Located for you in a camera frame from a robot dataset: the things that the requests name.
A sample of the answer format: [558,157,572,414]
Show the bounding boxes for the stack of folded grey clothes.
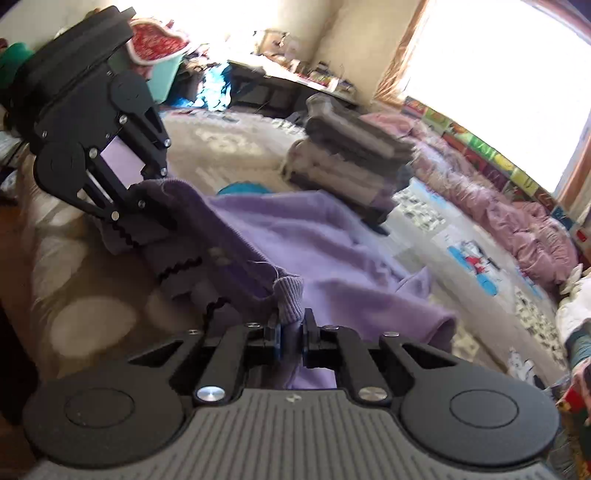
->
[281,93,417,237]

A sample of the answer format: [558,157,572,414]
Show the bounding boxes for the dark desk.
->
[228,59,361,118]

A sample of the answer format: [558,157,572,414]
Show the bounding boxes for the green cloth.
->
[0,42,35,75]

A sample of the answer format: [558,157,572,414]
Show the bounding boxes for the cartoon printed brown blanket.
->
[23,108,573,384]

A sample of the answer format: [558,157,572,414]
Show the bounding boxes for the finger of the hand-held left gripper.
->
[117,104,172,182]
[69,157,176,246]

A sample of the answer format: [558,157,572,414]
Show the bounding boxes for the stack of colourful folded clothes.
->
[554,342,591,467]

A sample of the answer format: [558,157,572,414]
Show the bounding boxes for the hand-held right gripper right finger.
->
[302,309,444,408]

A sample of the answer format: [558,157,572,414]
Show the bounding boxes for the purple quilt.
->
[362,113,583,287]

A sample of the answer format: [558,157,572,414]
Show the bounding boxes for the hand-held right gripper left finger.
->
[127,311,283,408]

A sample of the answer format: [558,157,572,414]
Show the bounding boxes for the colourful alphabet foam mat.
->
[401,96,591,245]

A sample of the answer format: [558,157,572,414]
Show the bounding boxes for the red floral padded cloth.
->
[127,19,191,64]

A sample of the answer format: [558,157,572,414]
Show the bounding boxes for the teal plastic bin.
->
[111,46,188,106]

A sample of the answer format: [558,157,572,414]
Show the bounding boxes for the blue bag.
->
[202,64,233,112]

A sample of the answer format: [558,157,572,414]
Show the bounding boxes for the white quilt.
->
[554,265,591,342]

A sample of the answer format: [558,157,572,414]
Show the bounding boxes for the window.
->
[383,0,591,195]

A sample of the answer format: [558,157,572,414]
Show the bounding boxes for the row of small desk items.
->
[295,60,356,93]

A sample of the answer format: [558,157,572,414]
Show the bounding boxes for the purple sweater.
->
[95,179,458,391]

